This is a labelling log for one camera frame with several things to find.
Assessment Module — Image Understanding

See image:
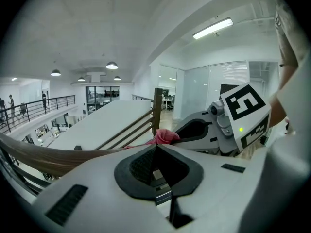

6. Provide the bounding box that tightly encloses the dark wooden handrail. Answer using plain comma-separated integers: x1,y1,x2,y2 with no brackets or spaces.
0,132,128,198

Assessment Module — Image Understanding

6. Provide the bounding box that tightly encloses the pink cloth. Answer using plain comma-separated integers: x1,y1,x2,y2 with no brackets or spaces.
145,129,181,146

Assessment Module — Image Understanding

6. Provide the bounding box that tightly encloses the frosted glass partition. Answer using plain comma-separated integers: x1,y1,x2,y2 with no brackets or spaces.
157,61,280,121

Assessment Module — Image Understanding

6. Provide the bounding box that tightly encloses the dark wooden stair banister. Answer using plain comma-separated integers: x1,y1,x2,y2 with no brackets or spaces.
93,87,163,151

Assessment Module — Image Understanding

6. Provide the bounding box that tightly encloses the long ceiling light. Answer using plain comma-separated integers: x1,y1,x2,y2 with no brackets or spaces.
192,17,234,40

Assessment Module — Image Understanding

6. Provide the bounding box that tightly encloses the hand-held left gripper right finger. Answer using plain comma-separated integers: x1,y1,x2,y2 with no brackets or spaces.
157,144,265,233

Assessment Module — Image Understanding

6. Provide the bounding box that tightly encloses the short black metal balustrade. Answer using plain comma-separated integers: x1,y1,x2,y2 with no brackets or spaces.
131,93,155,103

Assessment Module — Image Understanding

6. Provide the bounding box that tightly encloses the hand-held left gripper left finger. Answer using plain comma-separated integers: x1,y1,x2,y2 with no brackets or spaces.
33,144,171,233

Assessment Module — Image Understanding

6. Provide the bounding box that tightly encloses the black-framed glass room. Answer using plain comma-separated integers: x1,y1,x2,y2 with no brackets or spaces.
86,85,121,113

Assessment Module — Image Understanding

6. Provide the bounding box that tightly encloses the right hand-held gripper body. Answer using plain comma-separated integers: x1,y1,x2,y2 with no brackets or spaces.
207,81,272,158

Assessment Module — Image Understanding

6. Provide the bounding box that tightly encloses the long black metal balustrade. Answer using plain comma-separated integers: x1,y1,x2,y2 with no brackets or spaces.
0,95,76,133

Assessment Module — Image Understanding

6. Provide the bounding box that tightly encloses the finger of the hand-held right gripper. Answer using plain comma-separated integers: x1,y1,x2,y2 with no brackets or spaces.
175,110,211,135
173,125,219,152

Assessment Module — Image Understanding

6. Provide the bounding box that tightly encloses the person's right forearm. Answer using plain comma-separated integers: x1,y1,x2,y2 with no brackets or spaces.
268,90,290,128

